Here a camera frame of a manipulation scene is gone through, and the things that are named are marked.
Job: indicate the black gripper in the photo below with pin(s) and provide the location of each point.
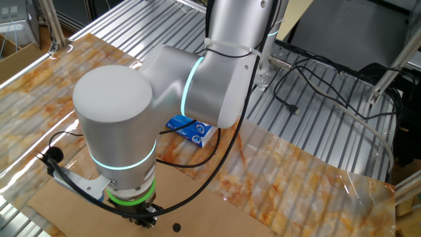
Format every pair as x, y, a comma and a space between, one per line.
135, 210

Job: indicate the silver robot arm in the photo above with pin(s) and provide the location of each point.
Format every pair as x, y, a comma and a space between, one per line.
115, 115

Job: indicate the wooden block pile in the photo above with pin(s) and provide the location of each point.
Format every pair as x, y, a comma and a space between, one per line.
408, 227

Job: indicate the brown cardboard sheet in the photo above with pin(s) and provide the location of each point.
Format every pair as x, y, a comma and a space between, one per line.
204, 210

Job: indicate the blue white tissue pack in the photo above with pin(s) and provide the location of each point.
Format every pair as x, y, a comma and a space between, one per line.
194, 133

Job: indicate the marble pattern plastic mat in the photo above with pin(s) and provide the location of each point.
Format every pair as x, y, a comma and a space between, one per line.
296, 164

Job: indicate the white zip tie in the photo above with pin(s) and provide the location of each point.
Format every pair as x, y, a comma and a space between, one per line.
230, 46

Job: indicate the open cardboard box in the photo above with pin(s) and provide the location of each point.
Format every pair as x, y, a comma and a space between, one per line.
19, 61

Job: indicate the grey device box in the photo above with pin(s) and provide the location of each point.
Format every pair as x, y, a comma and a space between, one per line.
16, 29

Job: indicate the beige board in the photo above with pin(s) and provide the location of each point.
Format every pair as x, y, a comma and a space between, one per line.
294, 16

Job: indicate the grey cabinet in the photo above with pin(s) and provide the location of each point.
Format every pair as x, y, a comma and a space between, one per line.
345, 29

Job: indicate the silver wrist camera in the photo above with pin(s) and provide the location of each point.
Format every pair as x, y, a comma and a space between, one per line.
82, 182

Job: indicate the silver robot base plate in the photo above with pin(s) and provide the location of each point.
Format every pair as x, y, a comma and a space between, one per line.
267, 77

